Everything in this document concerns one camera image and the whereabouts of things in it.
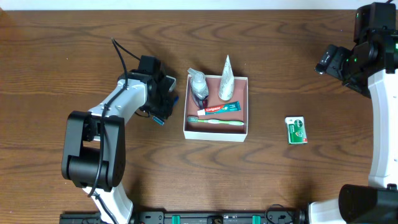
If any clear soap pump bottle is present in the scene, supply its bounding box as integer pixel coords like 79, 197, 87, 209
187, 68, 209, 110

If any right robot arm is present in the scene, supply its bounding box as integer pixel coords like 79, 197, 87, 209
306, 1, 397, 224

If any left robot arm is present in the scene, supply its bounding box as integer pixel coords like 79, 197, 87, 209
60, 72, 178, 223

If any blue disposable razor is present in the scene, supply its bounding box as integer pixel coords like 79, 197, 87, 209
152, 96, 179, 126

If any white box pink interior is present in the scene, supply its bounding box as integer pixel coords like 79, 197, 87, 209
183, 75, 249, 142

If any white cream tube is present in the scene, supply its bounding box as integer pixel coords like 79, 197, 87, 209
218, 55, 234, 101

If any green white toothbrush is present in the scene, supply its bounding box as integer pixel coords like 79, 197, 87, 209
188, 116, 244, 126

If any green soap box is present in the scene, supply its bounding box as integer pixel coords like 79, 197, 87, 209
285, 116, 308, 144

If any Colgate toothpaste tube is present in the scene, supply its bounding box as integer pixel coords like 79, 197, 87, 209
197, 101, 241, 116

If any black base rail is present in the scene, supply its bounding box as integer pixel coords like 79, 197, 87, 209
58, 210, 308, 224

